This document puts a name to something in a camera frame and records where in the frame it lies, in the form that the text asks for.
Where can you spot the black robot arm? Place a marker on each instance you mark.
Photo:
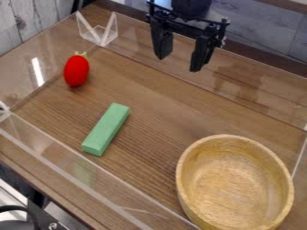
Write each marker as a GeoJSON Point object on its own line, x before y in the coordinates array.
{"type": "Point", "coordinates": [192, 19]}

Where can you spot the green rectangular block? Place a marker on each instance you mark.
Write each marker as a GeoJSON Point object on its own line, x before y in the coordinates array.
{"type": "Point", "coordinates": [101, 134]}

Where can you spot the clear acrylic enclosure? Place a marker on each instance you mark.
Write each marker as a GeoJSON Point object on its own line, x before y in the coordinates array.
{"type": "Point", "coordinates": [123, 190]}

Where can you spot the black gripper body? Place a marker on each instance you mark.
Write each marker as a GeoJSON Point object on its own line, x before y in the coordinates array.
{"type": "Point", "coordinates": [193, 16]}

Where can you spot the wooden bowl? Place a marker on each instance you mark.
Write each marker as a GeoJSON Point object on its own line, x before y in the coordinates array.
{"type": "Point", "coordinates": [233, 184]}

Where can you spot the black metal table frame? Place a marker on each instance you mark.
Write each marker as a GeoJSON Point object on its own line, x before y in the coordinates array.
{"type": "Point", "coordinates": [21, 205]}

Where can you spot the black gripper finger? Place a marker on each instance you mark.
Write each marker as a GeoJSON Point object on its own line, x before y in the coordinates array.
{"type": "Point", "coordinates": [161, 40]}
{"type": "Point", "coordinates": [201, 54]}

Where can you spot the red strawberry toy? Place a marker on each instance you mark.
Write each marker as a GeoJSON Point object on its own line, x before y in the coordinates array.
{"type": "Point", "coordinates": [76, 69]}

